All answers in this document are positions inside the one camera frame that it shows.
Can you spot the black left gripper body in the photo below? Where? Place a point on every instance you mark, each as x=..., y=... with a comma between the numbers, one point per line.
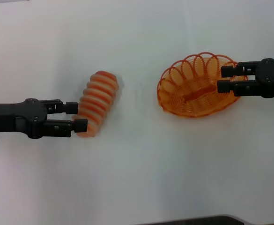
x=8, y=117

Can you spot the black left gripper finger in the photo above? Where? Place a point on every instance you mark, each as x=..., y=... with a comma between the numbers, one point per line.
x=57, y=128
x=71, y=108

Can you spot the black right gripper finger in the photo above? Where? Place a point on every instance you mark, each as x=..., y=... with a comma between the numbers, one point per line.
x=229, y=71
x=244, y=88

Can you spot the orange white striped bread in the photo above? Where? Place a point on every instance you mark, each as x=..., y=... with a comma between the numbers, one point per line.
x=99, y=96

